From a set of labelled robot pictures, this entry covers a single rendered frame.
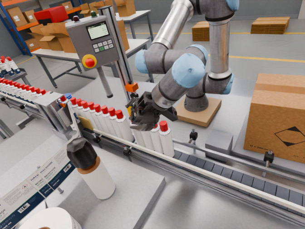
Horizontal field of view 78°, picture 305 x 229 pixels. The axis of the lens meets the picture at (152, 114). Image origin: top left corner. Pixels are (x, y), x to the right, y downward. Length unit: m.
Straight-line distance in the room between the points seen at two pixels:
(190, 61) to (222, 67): 0.54
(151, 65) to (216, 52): 0.43
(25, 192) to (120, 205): 0.36
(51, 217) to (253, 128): 0.82
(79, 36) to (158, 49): 0.36
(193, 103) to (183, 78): 0.69
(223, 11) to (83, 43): 0.57
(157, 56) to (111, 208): 0.60
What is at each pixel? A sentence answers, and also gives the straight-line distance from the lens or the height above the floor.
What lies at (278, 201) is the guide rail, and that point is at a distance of 0.80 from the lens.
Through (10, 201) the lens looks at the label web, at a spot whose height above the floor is 1.03.
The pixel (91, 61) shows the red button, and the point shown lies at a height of 1.33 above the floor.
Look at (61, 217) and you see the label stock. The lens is 0.74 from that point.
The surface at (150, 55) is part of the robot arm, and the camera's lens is 0.60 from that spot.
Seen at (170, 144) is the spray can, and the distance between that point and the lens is 0.83.
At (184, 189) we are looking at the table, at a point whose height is 0.83.
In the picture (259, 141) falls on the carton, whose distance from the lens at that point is 0.93.
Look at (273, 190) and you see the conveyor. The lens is 0.86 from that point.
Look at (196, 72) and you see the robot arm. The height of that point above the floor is 1.39.
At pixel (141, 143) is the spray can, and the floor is 0.93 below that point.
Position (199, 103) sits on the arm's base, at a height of 0.91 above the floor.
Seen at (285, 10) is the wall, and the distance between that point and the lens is 6.05.
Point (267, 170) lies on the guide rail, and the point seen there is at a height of 0.96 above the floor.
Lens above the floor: 1.59
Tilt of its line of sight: 37 degrees down
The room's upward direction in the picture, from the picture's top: 14 degrees counter-clockwise
